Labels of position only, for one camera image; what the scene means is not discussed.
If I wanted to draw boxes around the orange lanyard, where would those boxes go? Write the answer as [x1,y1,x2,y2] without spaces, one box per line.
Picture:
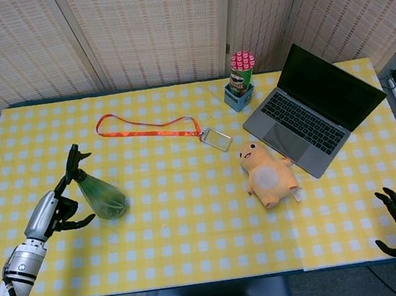
[94,102,203,151]

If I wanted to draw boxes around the woven folding screen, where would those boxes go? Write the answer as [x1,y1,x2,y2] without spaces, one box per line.
[0,0,396,171]

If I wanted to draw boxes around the green spray bottle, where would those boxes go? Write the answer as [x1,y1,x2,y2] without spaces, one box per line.
[62,138,130,224]

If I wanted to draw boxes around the clear badge holder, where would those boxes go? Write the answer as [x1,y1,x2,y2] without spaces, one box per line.
[198,124,235,156]

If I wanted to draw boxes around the blue square box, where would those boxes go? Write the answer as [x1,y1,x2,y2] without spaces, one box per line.
[222,80,258,115]

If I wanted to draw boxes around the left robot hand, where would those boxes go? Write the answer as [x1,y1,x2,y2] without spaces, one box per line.
[17,168,98,244]

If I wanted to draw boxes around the yellow plush toy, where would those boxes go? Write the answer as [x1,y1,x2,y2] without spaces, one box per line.
[237,135,306,213]

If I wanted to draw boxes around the grey laptop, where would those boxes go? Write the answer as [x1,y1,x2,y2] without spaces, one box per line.
[233,33,396,188]

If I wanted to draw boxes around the yellow checkered tablecloth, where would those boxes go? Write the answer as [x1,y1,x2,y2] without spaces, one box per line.
[0,54,396,296]

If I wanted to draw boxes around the green Pringles can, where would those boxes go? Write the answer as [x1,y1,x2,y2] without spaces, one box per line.
[225,48,261,98]

